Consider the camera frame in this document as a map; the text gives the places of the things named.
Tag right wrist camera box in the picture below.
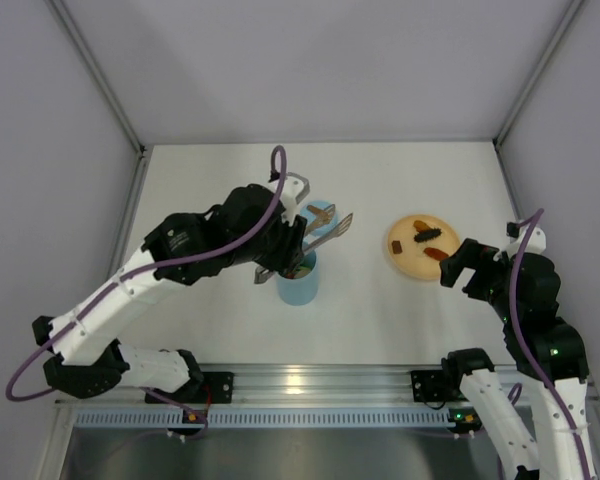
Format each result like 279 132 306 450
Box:
503 221 547 259

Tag metal serving tongs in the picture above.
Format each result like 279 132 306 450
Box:
253 203 355 286

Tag aluminium frame corner post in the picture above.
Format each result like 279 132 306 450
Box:
44 0 146 157

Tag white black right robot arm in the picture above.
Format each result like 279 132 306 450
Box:
441 239 596 479

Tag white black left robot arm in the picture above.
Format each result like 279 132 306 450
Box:
32 177 309 403

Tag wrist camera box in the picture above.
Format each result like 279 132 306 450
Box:
503 221 547 259
266 172 310 225

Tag orange yellow fried piece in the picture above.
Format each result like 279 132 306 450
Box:
414 220 430 232

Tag orange madeleine cake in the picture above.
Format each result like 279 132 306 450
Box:
424 247 449 262

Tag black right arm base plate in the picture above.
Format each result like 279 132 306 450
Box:
410 369 465 407

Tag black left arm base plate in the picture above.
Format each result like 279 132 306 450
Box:
157 371 235 404

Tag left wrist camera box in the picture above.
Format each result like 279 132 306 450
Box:
266 172 310 225

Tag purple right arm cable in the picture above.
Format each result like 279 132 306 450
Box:
508 207 594 480

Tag beige round plate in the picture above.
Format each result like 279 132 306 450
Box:
386 214 461 281

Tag right aluminium frame post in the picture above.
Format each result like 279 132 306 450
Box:
492 0 588 153

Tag light blue round lid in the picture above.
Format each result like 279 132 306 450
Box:
300 200 338 237

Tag slotted grey cable duct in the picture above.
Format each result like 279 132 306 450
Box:
74 407 453 429

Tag light blue cylindrical container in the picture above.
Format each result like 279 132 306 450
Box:
275 252 319 306

